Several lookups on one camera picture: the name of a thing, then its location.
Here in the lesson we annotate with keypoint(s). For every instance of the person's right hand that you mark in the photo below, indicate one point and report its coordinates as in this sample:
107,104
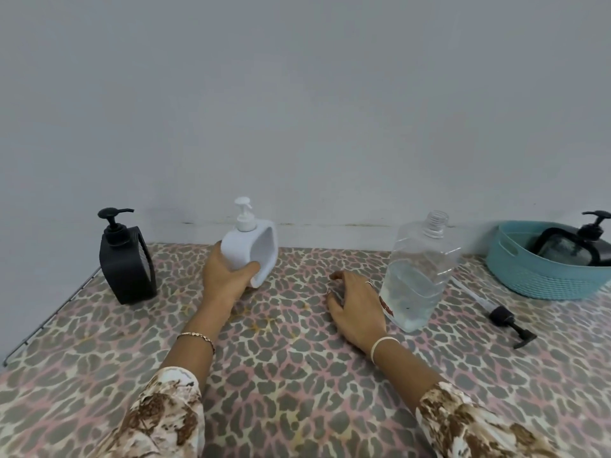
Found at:
358,310

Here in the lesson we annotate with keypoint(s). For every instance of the person's left hand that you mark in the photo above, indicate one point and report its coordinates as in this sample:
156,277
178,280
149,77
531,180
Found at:
222,281

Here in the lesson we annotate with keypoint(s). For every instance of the white soap dispenser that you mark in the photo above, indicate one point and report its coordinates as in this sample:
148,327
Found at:
248,248

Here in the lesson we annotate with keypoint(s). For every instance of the tall clear plastic bottle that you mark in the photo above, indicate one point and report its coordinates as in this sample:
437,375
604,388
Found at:
420,281

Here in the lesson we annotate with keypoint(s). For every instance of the black pump with long tube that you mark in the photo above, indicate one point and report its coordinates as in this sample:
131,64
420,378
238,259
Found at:
501,315

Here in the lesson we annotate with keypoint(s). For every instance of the teal plastic basket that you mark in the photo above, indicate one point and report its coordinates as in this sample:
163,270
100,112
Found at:
539,281

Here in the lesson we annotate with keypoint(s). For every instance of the black square soap dispenser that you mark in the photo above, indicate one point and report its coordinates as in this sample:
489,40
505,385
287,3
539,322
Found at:
563,250

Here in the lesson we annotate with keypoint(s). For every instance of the short black pump head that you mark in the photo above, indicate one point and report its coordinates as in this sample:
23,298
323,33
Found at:
592,228

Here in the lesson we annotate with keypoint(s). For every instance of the person's left forearm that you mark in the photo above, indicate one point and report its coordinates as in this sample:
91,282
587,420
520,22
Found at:
191,357

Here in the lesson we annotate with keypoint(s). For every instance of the person's right forearm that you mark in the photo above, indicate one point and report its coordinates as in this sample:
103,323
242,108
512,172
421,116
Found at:
410,381

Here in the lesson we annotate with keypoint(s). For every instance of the white wrist band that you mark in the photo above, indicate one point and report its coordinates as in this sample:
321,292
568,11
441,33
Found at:
379,345

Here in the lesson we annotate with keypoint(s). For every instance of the leopard print ironing board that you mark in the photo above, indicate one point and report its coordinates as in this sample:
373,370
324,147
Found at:
296,386

